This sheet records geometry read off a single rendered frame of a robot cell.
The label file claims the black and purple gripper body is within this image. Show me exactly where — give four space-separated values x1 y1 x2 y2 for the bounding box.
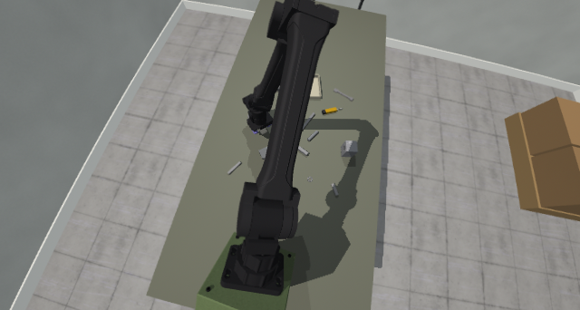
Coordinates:
246 111 273 132

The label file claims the beige open tray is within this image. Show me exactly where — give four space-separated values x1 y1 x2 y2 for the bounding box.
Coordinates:
309 74 321 99

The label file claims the yellow-handled screwdriver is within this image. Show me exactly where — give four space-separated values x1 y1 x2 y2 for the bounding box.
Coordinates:
322 107 340 115

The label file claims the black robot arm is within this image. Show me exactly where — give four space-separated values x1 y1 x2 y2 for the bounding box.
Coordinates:
220 0 339 295

